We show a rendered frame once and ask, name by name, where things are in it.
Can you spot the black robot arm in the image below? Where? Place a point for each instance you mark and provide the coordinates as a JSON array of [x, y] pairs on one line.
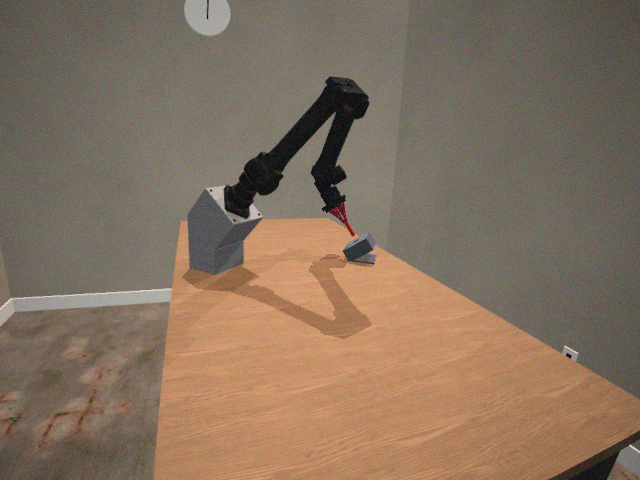
[[339, 92]]

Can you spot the grey sloped panel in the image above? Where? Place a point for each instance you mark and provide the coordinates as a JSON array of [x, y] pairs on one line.
[[356, 249]]

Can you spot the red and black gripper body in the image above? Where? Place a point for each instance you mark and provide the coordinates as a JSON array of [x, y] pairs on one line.
[[332, 200]]

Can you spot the red rectangular block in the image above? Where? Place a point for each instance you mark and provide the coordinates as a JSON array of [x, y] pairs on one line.
[[349, 228]]

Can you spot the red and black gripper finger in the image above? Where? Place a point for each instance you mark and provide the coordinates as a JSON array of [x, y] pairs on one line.
[[333, 213], [341, 208]]

